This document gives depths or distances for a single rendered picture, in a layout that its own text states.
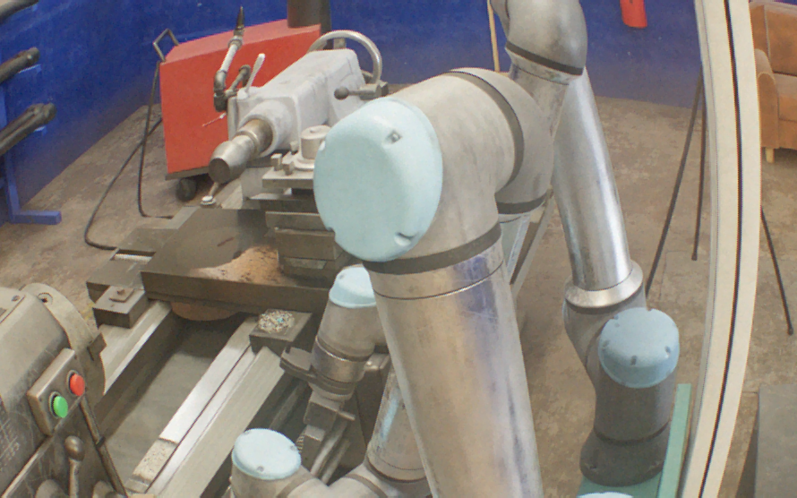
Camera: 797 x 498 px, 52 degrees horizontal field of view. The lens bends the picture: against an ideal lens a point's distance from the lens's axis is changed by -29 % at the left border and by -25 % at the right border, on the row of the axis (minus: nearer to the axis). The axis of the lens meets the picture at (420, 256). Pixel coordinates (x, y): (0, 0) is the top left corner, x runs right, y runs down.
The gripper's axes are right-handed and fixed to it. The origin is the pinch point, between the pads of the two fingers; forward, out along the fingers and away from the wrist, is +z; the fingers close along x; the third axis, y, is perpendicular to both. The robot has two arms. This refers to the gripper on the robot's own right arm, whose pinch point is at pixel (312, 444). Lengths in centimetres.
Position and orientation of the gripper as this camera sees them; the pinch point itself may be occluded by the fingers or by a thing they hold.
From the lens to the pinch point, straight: 180.2
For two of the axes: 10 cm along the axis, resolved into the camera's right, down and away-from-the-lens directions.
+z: -3.3, 8.7, 3.6
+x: 1.0, -3.5, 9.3
